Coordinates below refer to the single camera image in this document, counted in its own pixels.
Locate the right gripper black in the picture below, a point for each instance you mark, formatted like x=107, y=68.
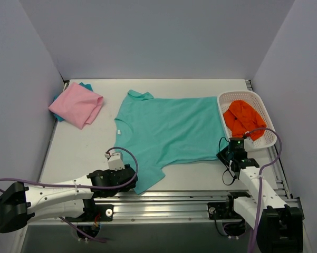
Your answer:
x=224, y=153

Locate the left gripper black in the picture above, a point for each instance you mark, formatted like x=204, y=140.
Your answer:
x=129, y=178

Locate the teal t-shirt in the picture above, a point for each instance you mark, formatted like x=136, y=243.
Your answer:
x=160, y=132

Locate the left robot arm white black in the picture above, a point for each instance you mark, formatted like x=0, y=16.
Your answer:
x=23, y=202

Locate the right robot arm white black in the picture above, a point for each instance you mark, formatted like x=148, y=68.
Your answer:
x=277, y=227

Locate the white perforated plastic basket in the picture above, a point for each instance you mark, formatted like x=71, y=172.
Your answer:
x=260, y=139

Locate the orange crumpled t-shirt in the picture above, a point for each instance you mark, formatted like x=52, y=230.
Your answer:
x=240, y=118

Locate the pink folded t-shirt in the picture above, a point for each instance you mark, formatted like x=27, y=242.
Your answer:
x=97, y=105

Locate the teal folded t-shirt underneath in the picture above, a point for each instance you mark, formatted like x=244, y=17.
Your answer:
x=58, y=116

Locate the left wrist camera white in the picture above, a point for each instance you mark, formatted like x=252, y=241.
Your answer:
x=115, y=161

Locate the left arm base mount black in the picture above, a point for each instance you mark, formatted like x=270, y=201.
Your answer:
x=102, y=213

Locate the aluminium rail frame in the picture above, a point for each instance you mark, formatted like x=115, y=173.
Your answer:
x=170, y=217

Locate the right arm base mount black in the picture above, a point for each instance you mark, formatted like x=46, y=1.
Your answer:
x=221, y=210

